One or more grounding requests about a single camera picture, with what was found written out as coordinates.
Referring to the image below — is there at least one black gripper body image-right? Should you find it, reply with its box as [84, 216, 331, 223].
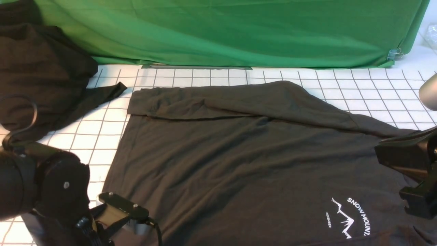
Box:
[375, 127, 437, 219]

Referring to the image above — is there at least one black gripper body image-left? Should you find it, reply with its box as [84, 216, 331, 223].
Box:
[21, 212, 114, 246]

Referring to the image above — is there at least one gray long-sleeved shirt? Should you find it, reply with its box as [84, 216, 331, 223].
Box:
[103, 81, 436, 246]

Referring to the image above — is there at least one white grid table mat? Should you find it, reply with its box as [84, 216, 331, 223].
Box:
[0, 64, 437, 246]

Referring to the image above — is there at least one metal binder clip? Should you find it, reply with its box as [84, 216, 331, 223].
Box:
[386, 48, 404, 61]

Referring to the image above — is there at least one clear plastic bag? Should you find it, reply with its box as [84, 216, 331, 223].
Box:
[423, 22, 437, 52]

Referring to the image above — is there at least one black clothes pile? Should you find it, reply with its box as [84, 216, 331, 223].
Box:
[0, 0, 127, 141]

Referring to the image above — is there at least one green backdrop cloth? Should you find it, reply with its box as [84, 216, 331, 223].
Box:
[36, 0, 429, 69]

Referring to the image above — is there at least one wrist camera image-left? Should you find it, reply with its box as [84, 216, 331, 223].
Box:
[94, 192, 151, 236]

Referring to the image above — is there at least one black cable image-left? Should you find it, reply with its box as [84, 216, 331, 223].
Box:
[1, 94, 38, 152]

